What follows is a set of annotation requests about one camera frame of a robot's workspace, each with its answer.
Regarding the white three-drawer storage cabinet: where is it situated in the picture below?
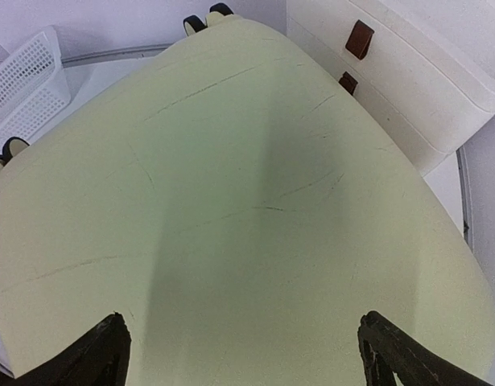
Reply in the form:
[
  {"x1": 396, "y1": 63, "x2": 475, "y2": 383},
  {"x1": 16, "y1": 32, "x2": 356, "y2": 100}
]
[{"x1": 287, "y1": 1, "x2": 495, "y2": 175}]

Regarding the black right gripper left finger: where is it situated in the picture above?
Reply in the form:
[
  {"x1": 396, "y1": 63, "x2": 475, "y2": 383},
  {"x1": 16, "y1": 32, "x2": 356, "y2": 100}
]
[{"x1": 15, "y1": 313, "x2": 131, "y2": 385}]

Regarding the pale green hard-shell suitcase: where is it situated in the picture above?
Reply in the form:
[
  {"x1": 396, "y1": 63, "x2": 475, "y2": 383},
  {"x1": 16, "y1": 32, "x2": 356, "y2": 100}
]
[{"x1": 0, "y1": 15, "x2": 495, "y2": 385}]

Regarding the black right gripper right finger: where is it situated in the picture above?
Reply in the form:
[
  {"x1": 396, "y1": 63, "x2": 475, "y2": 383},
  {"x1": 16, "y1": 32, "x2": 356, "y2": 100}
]
[{"x1": 357, "y1": 310, "x2": 487, "y2": 385}]

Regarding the white perforated plastic basket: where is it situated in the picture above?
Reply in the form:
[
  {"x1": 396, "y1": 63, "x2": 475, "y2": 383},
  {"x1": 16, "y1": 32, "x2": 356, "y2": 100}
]
[{"x1": 0, "y1": 26, "x2": 72, "y2": 146}]

